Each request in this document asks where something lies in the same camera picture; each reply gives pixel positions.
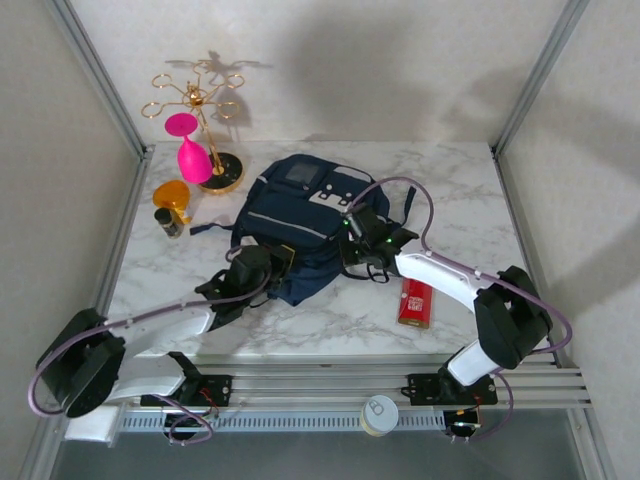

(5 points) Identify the navy blue backpack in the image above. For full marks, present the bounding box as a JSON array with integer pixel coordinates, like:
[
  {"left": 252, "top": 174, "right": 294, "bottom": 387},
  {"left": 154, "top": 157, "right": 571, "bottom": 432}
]
[{"left": 189, "top": 153, "right": 419, "bottom": 307}]

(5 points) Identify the red box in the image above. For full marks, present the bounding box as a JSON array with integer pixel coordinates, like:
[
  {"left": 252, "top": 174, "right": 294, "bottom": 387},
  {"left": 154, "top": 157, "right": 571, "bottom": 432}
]
[{"left": 397, "top": 277, "right": 436, "bottom": 327}]

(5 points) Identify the small dark spice jar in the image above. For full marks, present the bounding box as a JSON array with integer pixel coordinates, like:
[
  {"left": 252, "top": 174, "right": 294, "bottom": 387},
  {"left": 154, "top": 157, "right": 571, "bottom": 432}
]
[{"left": 153, "top": 207, "right": 184, "bottom": 240}]

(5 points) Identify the gold wine glass rack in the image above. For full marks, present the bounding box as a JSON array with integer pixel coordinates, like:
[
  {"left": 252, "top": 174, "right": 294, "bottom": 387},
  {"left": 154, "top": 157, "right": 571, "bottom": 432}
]
[{"left": 141, "top": 58, "right": 247, "bottom": 196}]

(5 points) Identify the orange wine glass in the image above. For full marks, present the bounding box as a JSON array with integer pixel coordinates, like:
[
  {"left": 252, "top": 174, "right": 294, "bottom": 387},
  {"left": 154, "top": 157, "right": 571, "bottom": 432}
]
[{"left": 152, "top": 180, "right": 194, "bottom": 225}]

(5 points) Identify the pink wine glass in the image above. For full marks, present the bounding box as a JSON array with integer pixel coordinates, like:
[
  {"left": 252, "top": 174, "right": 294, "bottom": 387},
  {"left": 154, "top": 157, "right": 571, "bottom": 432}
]
[{"left": 164, "top": 112, "right": 215, "bottom": 184}]

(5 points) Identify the silver tin can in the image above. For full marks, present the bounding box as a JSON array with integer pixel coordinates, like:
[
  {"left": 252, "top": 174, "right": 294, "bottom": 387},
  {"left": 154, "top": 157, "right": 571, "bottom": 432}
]
[{"left": 360, "top": 394, "right": 400, "bottom": 438}]

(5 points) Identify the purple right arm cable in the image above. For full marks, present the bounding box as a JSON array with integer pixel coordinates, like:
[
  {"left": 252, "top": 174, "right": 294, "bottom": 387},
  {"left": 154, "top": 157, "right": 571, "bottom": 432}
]
[{"left": 348, "top": 177, "right": 573, "bottom": 444}]

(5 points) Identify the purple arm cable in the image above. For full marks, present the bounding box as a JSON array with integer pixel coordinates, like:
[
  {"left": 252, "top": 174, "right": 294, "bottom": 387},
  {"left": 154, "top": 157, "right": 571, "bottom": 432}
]
[
  {"left": 28, "top": 244, "right": 274, "bottom": 446},
  {"left": 348, "top": 177, "right": 573, "bottom": 444}
]

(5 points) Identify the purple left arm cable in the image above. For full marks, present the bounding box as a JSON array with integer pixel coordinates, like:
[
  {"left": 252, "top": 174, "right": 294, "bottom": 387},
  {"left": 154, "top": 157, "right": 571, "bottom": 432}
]
[{"left": 28, "top": 244, "right": 274, "bottom": 446}]

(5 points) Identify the aluminium frame cross rail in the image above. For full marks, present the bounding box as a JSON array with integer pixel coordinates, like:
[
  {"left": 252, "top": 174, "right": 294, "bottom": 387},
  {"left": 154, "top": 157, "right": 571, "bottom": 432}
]
[{"left": 43, "top": 367, "right": 594, "bottom": 412}]

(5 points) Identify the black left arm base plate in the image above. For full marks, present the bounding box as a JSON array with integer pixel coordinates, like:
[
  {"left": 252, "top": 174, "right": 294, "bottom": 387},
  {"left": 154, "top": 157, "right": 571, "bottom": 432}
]
[{"left": 139, "top": 373, "right": 234, "bottom": 407}]

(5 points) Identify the aluminium side rail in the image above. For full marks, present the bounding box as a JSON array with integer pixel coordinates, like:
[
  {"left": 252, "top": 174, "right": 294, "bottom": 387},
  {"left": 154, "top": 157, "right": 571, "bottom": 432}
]
[
  {"left": 492, "top": 144, "right": 566, "bottom": 369},
  {"left": 79, "top": 147, "right": 155, "bottom": 371}
]

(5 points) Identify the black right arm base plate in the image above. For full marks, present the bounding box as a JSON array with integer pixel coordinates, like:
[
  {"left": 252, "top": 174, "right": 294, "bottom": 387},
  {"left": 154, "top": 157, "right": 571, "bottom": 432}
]
[{"left": 408, "top": 372, "right": 499, "bottom": 406}]

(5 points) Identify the grey slotted cable duct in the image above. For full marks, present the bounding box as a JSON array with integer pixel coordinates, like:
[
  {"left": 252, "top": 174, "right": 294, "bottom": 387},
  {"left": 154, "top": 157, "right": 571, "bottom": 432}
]
[{"left": 117, "top": 410, "right": 446, "bottom": 432}]

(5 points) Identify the aluminium frame post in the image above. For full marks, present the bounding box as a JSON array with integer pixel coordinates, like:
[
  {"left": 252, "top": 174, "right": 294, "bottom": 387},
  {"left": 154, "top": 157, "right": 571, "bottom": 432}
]
[
  {"left": 492, "top": 0, "right": 591, "bottom": 156},
  {"left": 43, "top": 0, "right": 156, "bottom": 160}
]

